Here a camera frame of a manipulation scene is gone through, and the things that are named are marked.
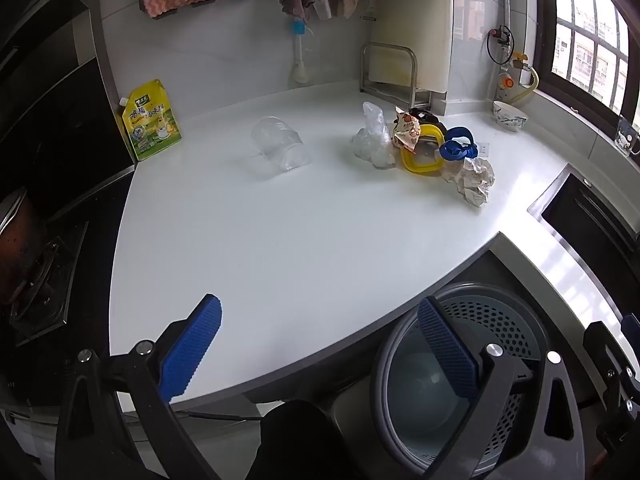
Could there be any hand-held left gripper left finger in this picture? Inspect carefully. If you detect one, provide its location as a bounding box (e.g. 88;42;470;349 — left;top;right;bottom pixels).
55;294;223;480

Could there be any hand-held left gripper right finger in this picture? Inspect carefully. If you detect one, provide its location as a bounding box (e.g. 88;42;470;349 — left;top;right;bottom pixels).
417;296;586;480

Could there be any grey perforated trash bin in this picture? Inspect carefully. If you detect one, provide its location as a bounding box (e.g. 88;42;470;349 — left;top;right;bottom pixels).
372;282;586;478

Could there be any white paper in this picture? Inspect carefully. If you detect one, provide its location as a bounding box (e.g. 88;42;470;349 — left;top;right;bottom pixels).
442;156;496;207

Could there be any yellow plastic container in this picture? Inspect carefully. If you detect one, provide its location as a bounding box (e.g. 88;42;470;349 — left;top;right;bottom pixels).
401;122;447;175

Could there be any clear plastic cup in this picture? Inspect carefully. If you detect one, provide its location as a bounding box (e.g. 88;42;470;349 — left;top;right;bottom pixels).
250;116;312;173

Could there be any white red snack wrapper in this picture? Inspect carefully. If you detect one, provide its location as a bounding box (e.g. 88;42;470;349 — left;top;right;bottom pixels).
392;107;424;154

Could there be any clear plastic bag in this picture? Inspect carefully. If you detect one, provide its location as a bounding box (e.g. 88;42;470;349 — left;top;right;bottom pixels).
350;102;396;168

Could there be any black cloth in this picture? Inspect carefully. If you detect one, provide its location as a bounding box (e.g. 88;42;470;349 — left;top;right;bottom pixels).
407;107;444;129

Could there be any black kitchen sink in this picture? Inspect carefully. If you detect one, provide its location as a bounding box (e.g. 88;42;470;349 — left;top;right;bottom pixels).
527;164;640;321

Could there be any person's dark trouser leg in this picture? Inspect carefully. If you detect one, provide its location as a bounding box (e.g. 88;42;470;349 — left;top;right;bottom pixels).
247;399;351;480

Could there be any black gas stove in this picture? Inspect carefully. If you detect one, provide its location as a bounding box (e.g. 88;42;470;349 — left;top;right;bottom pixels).
0;220;91;346

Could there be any clear cartoon mug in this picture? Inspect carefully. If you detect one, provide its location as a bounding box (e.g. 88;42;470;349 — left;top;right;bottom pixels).
616;115;640;154

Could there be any dark cooking pot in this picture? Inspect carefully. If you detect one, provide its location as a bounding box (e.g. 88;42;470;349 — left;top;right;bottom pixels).
0;187;48;301

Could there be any yellow green drink pouch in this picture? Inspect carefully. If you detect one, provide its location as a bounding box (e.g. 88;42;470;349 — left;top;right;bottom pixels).
116;79;182;162

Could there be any white patterned bowl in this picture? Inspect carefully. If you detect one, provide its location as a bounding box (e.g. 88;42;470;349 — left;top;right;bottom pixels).
492;100;529;132

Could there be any black range hood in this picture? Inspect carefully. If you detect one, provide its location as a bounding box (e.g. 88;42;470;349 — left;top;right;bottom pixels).
0;0;137;221

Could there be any metal cutting board rack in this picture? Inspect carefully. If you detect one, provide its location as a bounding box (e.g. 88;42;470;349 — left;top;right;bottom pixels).
360;43;433;111

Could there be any dark framed window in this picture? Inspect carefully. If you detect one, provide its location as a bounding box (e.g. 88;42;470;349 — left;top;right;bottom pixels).
530;0;640;128

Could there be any blue white bottle brush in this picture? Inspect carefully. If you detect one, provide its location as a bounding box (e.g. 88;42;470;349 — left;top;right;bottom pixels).
290;17;311;84

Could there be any gas shutoff valve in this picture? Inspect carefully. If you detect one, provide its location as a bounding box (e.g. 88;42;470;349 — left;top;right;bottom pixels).
487;24;516;66

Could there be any white cutting board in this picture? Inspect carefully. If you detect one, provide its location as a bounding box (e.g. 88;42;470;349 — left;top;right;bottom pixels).
371;0;458;93

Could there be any yellow gas hose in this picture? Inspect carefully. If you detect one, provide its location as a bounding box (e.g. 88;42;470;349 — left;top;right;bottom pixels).
505;67;540;104

